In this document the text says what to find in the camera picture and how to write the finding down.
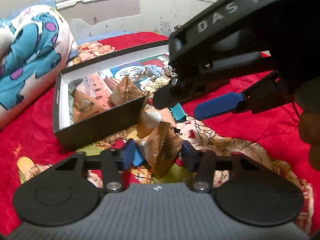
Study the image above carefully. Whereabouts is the brown pyramid snack packet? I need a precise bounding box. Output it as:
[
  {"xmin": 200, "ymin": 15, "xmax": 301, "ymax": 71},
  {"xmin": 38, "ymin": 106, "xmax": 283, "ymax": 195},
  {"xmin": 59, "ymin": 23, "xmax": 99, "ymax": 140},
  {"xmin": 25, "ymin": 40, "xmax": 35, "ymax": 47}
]
[
  {"xmin": 137, "ymin": 107, "xmax": 176, "ymax": 138},
  {"xmin": 136, "ymin": 121, "xmax": 183, "ymax": 179}
]

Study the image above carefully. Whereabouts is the cartoon monster fleece blanket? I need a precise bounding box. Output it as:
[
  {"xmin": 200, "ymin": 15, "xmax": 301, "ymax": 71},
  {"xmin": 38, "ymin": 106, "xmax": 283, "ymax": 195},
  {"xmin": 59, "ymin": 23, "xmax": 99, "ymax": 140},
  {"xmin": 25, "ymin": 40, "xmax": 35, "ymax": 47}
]
[{"xmin": 1, "ymin": 4, "xmax": 78, "ymax": 128}]

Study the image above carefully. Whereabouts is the person's hand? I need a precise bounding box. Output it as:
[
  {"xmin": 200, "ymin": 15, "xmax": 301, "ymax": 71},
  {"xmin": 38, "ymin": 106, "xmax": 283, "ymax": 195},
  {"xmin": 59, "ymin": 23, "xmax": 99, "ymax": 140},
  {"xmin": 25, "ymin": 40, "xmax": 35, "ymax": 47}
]
[{"xmin": 296, "ymin": 88, "xmax": 319, "ymax": 171}]

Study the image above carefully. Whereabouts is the red printed bed quilt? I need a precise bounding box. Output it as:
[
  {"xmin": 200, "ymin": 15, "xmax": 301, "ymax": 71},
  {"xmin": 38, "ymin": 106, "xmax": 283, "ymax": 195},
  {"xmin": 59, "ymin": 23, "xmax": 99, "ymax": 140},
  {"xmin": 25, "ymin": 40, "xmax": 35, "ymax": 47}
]
[{"xmin": 0, "ymin": 31, "xmax": 320, "ymax": 237}]

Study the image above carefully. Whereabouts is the light blue fluffy scrunchie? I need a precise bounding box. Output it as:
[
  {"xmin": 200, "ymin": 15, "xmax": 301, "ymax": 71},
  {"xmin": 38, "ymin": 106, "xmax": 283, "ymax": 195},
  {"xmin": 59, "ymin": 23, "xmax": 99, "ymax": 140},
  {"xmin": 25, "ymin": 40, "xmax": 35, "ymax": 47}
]
[{"xmin": 134, "ymin": 64, "xmax": 164, "ymax": 80}]

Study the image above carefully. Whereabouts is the black shallow cardboard box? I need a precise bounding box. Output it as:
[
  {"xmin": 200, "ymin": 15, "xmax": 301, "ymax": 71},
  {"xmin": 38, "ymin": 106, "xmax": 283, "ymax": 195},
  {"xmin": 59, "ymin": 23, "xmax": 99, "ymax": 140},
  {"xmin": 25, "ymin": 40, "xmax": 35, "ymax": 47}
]
[{"xmin": 53, "ymin": 40, "xmax": 174, "ymax": 148}]

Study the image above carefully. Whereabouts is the cream fluffy scrunchie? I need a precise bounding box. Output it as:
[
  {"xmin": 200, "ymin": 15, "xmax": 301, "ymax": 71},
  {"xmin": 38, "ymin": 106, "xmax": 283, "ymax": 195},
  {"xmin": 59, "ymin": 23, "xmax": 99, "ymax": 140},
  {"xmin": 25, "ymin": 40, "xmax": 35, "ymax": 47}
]
[{"xmin": 142, "ymin": 77, "xmax": 170, "ymax": 93}]

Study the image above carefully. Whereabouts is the blue pillow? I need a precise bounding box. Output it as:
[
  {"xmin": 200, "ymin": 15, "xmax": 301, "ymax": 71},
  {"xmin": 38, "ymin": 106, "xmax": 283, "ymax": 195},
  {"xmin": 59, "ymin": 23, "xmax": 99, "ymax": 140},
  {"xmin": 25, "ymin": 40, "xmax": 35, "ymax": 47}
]
[{"xmin": 76, "ymin": 31, "xmax": 132, "ymax": 45}]

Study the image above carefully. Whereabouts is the Chinese history textbook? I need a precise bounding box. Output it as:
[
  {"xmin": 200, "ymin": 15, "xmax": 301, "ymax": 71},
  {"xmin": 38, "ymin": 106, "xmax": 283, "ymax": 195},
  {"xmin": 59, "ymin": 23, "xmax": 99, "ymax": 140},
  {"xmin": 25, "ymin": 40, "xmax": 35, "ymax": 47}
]
[{"xmin": 68, "ymin": 52, "xmax": 173, "ymax": 120}]

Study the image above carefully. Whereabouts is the teal binder clip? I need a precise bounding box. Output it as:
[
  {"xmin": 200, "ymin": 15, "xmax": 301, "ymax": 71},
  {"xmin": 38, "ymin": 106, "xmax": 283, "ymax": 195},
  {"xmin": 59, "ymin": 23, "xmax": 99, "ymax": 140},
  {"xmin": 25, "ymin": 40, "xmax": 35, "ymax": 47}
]
[{"xmin": 170, "ymin": 103, "xmax": 187, "ymax": 122}]

